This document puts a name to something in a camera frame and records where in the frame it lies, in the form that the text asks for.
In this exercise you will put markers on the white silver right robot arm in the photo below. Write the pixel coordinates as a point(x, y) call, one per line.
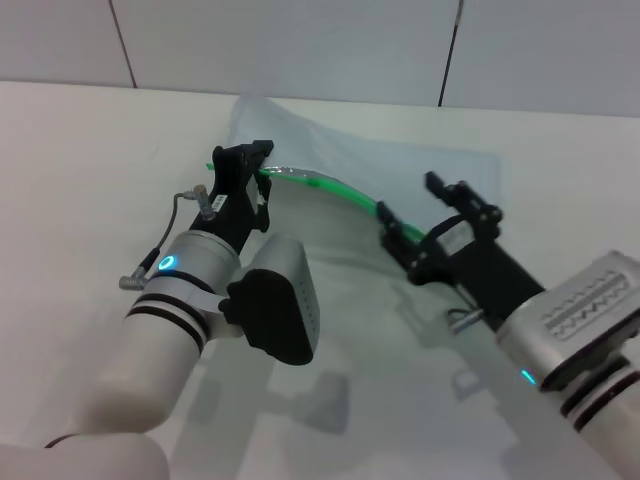
point(615, 440)

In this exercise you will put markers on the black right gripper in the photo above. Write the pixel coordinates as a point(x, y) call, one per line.
point(480, 270)

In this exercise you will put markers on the translucent green-zip document bag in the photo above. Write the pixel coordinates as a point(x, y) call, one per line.
point(350, 150)

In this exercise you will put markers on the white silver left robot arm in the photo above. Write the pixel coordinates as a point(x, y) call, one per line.
point(135, 370)

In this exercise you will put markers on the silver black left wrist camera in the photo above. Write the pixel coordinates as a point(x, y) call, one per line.
point(280, 310)

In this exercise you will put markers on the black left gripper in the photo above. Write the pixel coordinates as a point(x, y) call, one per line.
point(232, 205)

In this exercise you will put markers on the green zipper slider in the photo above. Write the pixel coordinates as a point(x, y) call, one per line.
point(313, 183)

